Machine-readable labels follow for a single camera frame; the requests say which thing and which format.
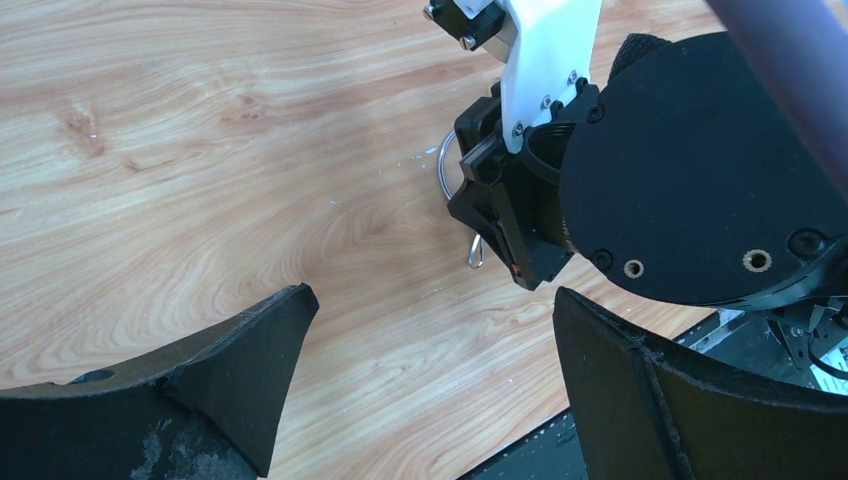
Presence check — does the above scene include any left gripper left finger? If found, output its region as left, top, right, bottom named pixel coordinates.
left=1, top=284, right=319, bottom=479

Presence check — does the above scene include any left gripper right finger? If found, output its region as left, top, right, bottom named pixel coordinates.
left=553, top=286, right=848, bottom=480

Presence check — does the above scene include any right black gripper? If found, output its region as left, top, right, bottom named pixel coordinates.
left=448, top=32, right=847, bottom=310

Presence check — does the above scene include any silver wire keyring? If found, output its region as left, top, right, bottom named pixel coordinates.
left=437, top=130, right=485, bottom=269

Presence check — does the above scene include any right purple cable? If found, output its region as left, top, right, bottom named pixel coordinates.
left=705, top=0, right=848, bottom=200

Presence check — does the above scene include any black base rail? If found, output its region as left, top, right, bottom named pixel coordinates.
left=457, top=291, right=848, bottom=480

